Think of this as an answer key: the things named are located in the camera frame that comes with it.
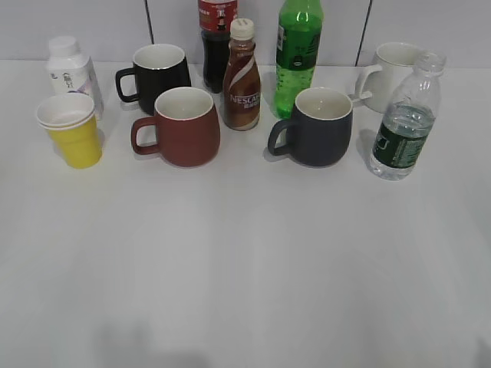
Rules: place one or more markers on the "clear water bottle green label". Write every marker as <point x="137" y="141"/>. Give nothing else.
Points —
<point x="408" y="119"/>

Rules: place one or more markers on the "yellow paper cup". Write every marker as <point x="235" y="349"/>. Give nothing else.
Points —
<point x="69" y="119"/>

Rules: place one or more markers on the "red ceramic mug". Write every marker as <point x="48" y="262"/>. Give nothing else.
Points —
<point x="186" y="126"/>

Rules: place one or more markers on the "dark grey ceramic mug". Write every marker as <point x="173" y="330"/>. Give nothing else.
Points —
<point x="318" y="132"/>

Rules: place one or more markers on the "brown Nescafe coffee bottle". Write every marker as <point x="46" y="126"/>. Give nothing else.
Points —
<point x="242" y="85"/>

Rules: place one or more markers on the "black ceramic mug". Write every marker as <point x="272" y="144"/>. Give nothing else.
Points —
<point x="156" y="69"/>

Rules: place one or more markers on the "cola bottle red label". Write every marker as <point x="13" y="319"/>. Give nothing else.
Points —
<point x="215" y="18"/>

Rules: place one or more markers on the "green soda bottle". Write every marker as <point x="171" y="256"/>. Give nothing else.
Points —
<point x="299" y="33"/>

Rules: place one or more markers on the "white ceramic mug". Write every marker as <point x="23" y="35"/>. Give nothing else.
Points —
<point x="392" y="62"/>

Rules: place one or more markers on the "white yogurt drink bottle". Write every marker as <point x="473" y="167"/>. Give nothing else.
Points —
<point x="70" y="70"/>

